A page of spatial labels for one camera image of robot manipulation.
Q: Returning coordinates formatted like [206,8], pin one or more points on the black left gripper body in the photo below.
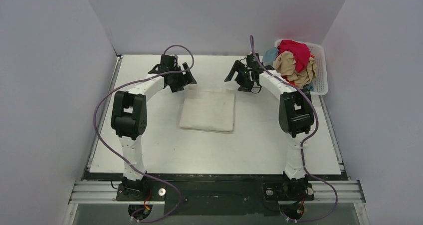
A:
[180,79]

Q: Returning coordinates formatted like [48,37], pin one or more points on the cream white t shirt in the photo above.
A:
[208,111]

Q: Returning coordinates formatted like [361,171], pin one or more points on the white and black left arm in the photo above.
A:
[129,111]

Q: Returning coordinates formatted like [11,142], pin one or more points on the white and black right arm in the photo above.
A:
[295,114]

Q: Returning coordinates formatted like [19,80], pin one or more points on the teal blue t shirt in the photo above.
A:
[270,55]

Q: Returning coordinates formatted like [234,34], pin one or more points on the tan beige t shirt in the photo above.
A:
[285,64]

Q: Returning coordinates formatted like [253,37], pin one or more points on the magenta red t shirt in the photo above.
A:
[300,51]

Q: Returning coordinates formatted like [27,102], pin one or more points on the white plastic laundry basket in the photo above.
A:
[319,86]

